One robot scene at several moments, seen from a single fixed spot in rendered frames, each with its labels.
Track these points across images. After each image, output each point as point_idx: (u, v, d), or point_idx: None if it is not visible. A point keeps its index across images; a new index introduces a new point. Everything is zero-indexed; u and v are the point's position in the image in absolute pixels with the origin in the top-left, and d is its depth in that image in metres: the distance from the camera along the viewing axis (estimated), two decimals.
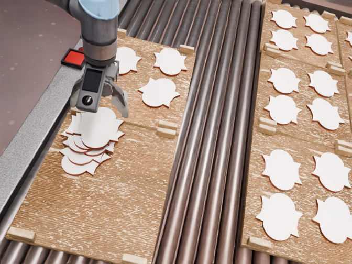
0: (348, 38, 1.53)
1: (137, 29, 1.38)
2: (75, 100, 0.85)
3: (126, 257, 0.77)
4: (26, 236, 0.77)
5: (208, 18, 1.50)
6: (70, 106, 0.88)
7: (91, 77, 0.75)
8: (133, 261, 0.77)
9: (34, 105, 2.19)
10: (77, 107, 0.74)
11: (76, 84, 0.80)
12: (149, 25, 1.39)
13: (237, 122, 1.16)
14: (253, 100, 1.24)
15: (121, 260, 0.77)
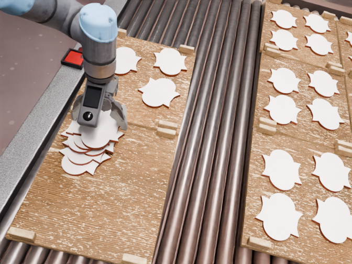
0: (348, 38, 1.53)
1: (137, 29, 1.38)
2: (76, 113, 0.89)
3: (126, 257, 0.77)
4: (26, 236, 0.77)
5: (208, 18, 1.50)
6: (72, 119, 0.92)
7: (92, 94, 0.79)
8: (133, 261, 0.77)
9: (34, 105, 2.19)
10: (78, 122, 0.78)
11: (77, 99, 0.85)
12: (149, 25, 1.39)
13: (237, 122, 1.16)
14: (253, 100, 1.24)
15: (121, 260, 0.77)
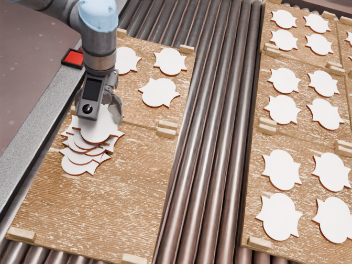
0: (348, 38, 1.53)
1: (137, 29, 1.38)
2: None
3: (126, 257, 0.77)
4: (26, 236, 0.77)
5: (208, 18, 1.50)
6: None
7: (91, 86, 0.77)
8: (133, 261, 0.77)
9: (34, 105, 2.19)
10: (78, 116, 0.76)
11: (77, 94, 0.83)
12: (149, 25, 1.39)
13: (237, 122, 1.16)
14: (253, 100, 1.24)
15: (121, 260, 0.77)
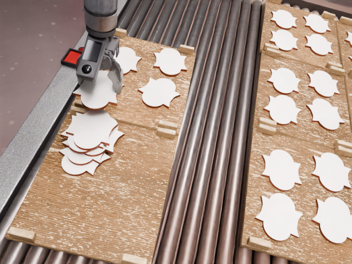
0: (348, 38, 1.53)
1: (137, 29, 1.38)
2: None
3: (126, 257, 0.77)
4: (26, 236, 0.77)
5: (208, 18, 1.50)
6: (78, 83, 0.94)
7: (92, 48, 0.80)
8: (133, 261, 0.77)
9: (34, 105, 2.19)
10: (77, 75, 0.79)
11: (78, 58, 0.86)
12: (149, 25, 1.39)
13: (237, 122, 1.16)
14: (253, 100, 1.24)
15: (121, 260, 0.77)
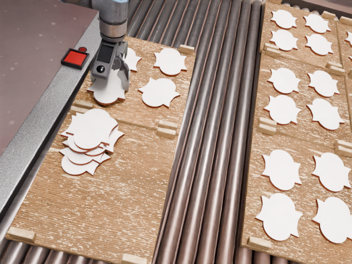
0: (348, 38, 1.53)
1: (137, 29, 1.38)
2: None
3: (126, 257, 0.77)
4: (26, 236, 0.77)
5: (208, 18, 1.50)
6: (91, 81, 1.08)
7: (105, 51, 0.94)
8: (133, 261, 0.77)
9: (34, 105, 2.19)
10: (92, 74, 0.93)
11: (92, 59, 1.00)
12: (149, 25, 1.39)
13: (237, 122, 1.16)
14: (253, 100, 1.24)
15: (121, 260, 0.77)
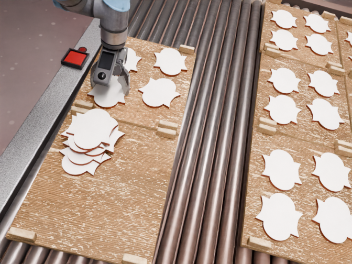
0: (348, 38, 1.53)
1: (137, 29, 1.38)
2: None
3: (127, 257, 0.77)
4: (26, 236, 0.77)
5: (208, 18, 1.50)
6: (91, 86, 1.09)
7: (106, 58, 0.96)
8: (133, 261, 0.77)
9: (34, 105, 2.19)
10: (94, 80, 0.94)
11: (93, 66, 1.02)
12: (149, 25, 1.39)
13: (237, 122, 1.16)
14: (253, 100, 1.24)
15: (122, 260, 0.77)
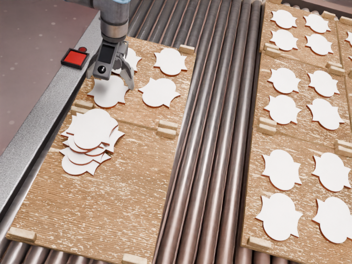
0: (348, 38, 1.53)
1: (137, 29, 1.38)
2: (90, 72, 1.04)
3: (127, 257, 0.77)
4: (26, 236, 0.77)
5: (208, 18, 1.50)
6: (86, 77, 1.07)
7: (106, 51, 0.93)
8: (133, 261, 0.77)
9: (34, 105, 2.19)
10: (94, 74, 0.92)
11: (92, 58, 0.99)
12: (149, 25, 1.39)
13: (237, 122, 1.16)
14: (253, 100, 1.24)
15: (122, 260, 0.77)
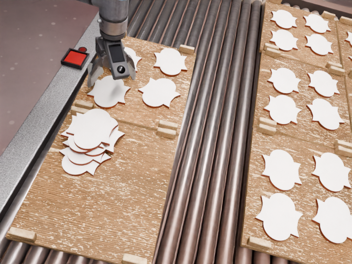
0: (348, 38, 1.53)
1: (137, 29, 1.38)
2: (94, 78, 1.01)
3: (127, 257, 0.77)
4: (26, 236, 0.77)
5: (208, 18, 1.50)
6: (88, 86, 1.03)
7: (115, 51, 0.92)
8: (133, 261, 0.77)
9: (34, 105, 2.19)
10: (116, 77, 0.91)
11: (97, 63, 0.96)
12: (149, 25, 1.39)
13: (237, 122, 1.16)
14: (253, 100, 1.24)
15: (122, 260, 0.77)
